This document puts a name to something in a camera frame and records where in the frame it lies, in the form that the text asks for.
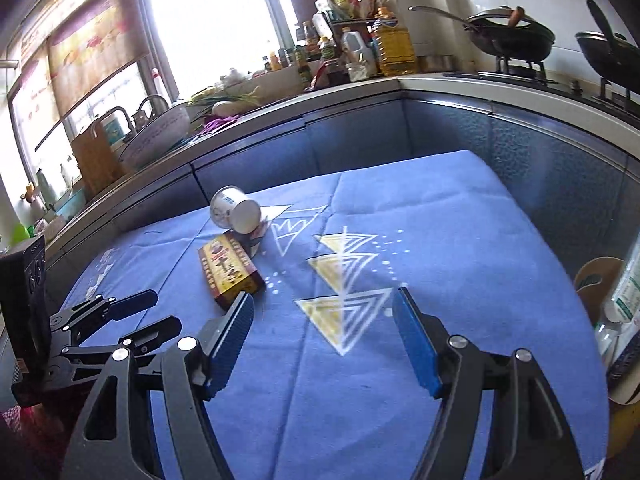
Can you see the row of condiment bottles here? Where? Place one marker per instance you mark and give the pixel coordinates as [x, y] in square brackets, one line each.
[305, 60]

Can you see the grey kitchen counter cabinet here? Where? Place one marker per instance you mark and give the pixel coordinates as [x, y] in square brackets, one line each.
[350, 135]

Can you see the white plastic jug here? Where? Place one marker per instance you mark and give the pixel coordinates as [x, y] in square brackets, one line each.
[357, 52]

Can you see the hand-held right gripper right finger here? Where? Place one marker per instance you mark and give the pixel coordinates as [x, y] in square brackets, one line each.
[415, 340]

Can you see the white teapot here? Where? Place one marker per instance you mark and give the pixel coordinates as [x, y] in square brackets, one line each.
[235, 77]

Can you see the printed window blind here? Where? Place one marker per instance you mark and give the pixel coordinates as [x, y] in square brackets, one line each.
[85, 55]

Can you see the blue printed tablecloth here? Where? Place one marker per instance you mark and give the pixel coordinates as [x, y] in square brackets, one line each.
[450, 235]

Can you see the green onions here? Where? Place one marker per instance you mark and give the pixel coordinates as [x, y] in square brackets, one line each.
[235, 97]

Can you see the white patterned basin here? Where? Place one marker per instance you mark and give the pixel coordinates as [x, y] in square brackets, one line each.
[155, 135]

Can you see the white radish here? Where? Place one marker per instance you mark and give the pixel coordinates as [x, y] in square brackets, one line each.
[226, 107]

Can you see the red yellow cardboard box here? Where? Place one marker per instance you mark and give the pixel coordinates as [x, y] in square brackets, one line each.
[227, 267]

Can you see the yellow cooking oil bottle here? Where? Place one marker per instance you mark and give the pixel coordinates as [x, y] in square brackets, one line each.
[395, 50]

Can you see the white green plastic package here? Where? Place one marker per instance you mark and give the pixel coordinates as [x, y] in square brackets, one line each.
[625, 295]

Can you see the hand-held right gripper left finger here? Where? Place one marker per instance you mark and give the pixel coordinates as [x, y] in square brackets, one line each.
[232, 340]

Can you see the pile of food packets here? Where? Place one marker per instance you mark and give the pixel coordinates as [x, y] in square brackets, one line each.
[340, 2]

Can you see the gas stove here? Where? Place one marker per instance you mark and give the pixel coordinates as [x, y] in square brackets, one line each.
[520, 67]

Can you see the chrome faucet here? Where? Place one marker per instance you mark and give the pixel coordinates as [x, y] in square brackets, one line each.
[117, 115]
[152, 100]

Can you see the black wok with lid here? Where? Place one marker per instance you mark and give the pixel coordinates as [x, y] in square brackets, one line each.
[610, 55]

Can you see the wooden cutting board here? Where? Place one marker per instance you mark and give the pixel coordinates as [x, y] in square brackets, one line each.
[97, 160]

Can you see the purple cloth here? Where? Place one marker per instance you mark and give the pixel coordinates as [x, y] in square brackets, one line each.
[217, 122]

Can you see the kitchen window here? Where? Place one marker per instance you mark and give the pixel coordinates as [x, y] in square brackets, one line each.
[210, 20]

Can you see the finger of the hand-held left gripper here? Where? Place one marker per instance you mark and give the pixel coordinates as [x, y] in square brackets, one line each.
[155, 332]
[135, 302]

